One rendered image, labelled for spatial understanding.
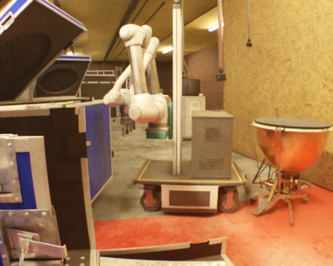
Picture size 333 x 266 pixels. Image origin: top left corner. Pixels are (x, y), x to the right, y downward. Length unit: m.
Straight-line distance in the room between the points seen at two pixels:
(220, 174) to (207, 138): 0.32
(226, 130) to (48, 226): 1.76
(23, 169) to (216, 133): 1.77
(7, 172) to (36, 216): 0.09
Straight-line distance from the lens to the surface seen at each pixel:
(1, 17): 1.98
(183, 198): 2.13
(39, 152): 0.42
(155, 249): 1.56
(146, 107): 1.84
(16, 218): 0.47
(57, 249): 0.45
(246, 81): 4.26
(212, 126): 2.05
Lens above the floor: 1.02
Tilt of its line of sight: 9 degrees down
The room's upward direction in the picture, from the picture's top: straight up
